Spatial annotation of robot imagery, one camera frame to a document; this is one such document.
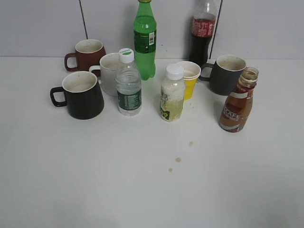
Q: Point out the black ceramic mug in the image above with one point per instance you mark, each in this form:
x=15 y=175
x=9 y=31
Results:
x=80 y=92

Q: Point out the brown coffee bottle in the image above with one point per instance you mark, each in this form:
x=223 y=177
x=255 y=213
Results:
x=239 y=103

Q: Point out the yellow paper cup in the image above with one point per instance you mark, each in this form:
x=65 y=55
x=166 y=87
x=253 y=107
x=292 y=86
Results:
x=191 y=73

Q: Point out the milky drink bottle white cap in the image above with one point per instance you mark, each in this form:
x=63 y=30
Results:
x=172 y=93

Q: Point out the clear water bottle green label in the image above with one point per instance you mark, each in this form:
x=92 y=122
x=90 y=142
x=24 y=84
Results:
x=128 y=84

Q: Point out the white ceramic mug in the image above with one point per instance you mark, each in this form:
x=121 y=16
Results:
x=108 y=66

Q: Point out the grey ceramic mug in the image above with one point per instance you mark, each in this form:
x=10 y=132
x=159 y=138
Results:
x=224 y=74

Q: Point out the green soda bottle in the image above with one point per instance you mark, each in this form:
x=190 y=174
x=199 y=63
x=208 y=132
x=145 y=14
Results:
x=145 y=30

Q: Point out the dark red ceramic mug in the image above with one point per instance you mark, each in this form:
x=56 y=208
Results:
x=87 y=53

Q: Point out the cola bottle red label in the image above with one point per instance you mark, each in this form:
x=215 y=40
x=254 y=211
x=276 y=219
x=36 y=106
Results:
x=202 y=29

